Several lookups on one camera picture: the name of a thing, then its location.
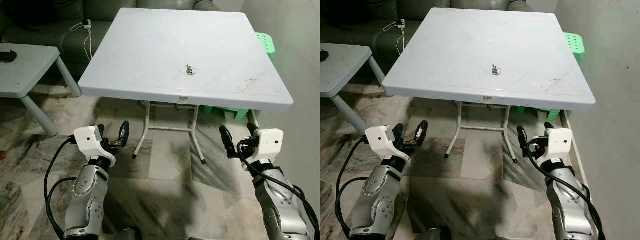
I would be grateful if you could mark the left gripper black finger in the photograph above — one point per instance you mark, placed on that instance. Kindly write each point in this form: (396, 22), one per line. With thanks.
(101, 130)
(422, 131)
(397, 131)
(124, 132)

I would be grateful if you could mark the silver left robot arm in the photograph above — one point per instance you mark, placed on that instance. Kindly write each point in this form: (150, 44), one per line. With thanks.
(87, 200)
(380, 200)

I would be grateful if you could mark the dark green leather sofa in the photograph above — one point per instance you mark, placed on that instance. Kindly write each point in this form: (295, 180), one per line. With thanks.
(350, 25)
(40, 30)

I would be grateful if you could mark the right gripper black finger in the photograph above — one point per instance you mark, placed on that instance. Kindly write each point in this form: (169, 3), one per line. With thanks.
(226, 140)
(522, 140)
(549, 126)
(252, 129)

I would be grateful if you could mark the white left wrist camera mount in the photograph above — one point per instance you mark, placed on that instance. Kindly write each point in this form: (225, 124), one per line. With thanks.
(378, 139)
(86, 140)

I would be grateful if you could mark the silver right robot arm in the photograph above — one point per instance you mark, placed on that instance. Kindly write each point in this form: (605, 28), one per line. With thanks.
(280, 210)
(570, 210)

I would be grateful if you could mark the small grey side table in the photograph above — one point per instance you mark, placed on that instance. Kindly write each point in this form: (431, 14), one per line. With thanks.
(30, 70)
(345, 70)

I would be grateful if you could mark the small black object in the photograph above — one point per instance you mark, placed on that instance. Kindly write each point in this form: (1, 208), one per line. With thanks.
(7, 56)
(323, 56)

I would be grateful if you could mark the green plastic stool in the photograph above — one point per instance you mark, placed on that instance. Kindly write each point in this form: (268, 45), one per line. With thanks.
(265, 45)
(574, 45)

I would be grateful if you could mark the white folding table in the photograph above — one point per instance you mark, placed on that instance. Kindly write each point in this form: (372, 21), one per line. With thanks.
(175, 50)
(480, 50)

